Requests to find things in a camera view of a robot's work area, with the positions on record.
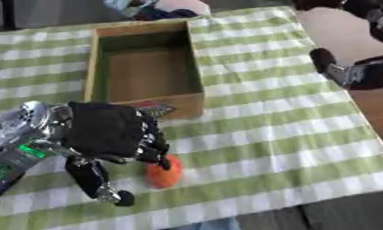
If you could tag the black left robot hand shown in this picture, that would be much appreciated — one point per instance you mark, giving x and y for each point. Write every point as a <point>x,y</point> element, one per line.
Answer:
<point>103,128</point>

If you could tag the pile of colourful bags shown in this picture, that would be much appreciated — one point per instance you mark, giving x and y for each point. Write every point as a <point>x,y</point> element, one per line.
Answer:
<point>147,9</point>

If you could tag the tan cardboard box green inside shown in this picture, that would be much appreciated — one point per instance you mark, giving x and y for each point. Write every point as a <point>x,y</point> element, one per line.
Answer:
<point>145,70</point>

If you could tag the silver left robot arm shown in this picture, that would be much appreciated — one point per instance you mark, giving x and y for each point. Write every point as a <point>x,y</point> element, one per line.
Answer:
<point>21,134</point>

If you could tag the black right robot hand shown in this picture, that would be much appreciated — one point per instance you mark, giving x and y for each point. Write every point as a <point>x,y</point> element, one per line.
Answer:
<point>333,67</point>

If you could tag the orange toy fruit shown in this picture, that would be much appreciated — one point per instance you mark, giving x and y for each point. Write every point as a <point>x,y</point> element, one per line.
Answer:
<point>164,176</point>

